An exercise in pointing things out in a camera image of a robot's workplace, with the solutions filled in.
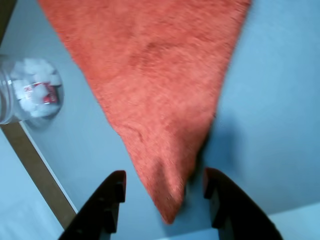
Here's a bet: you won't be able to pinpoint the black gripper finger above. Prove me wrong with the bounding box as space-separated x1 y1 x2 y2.
58 169 127 240
202 167 286 240

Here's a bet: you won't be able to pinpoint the orange terry towel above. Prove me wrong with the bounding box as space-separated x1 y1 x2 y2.
37 0 252 225

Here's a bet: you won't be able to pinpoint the low brown cardboard strip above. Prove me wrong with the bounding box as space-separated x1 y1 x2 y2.
0 122 79 231

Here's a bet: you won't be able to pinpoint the clear plastic jar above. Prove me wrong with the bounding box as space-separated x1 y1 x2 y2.
0 54 65 126

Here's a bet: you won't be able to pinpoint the grey table mat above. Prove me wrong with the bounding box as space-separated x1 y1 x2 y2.
0 0 320 236

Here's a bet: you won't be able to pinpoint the red white eraser packet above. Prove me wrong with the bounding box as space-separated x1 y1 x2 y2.
23 83 60 105

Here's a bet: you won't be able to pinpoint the white eraser cubes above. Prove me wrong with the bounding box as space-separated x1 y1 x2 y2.
11 57 63 118

